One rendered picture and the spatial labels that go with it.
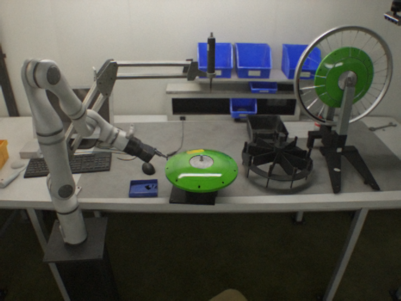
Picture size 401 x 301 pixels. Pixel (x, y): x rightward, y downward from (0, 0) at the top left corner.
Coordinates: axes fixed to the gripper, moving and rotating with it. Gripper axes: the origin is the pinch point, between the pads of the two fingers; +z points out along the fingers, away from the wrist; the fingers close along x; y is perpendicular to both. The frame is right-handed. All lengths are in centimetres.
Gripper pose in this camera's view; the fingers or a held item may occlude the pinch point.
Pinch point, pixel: (167, 157)
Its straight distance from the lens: 135.4
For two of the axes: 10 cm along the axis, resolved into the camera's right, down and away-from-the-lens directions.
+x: 1.1, 5.1, -8.5
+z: 8.1, 4.4, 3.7
